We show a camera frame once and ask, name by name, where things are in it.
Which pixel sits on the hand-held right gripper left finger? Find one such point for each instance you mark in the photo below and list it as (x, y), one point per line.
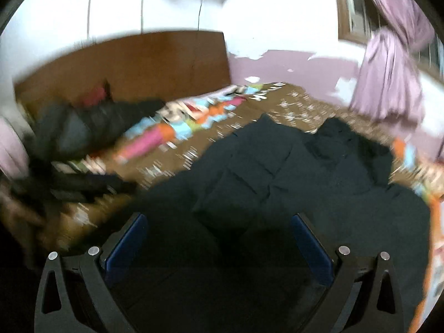
(125, 249)

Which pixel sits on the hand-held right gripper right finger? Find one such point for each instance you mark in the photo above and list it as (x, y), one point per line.
(312, 249)

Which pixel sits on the large black garment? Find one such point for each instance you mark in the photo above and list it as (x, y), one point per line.
(263, 166)

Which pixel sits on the dark cloth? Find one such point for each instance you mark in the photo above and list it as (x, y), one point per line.
(86, 185)

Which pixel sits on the black jacket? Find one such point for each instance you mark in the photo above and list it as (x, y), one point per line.
(86, 125)

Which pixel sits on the printed brown blanket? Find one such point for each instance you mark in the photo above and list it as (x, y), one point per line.
(242, 114)

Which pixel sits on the red cloth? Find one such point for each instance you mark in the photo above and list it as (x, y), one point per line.
(93, 97)

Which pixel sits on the wooden headboard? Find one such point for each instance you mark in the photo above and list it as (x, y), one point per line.
(138, 66)

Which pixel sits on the pink curtain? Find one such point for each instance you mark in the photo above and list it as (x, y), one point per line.
(392, 76)

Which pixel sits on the wooden framed window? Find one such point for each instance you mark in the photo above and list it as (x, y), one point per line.
(353, 7)

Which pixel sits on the white wall conduit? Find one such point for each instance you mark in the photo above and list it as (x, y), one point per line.
(142, 3)
(91, 3)

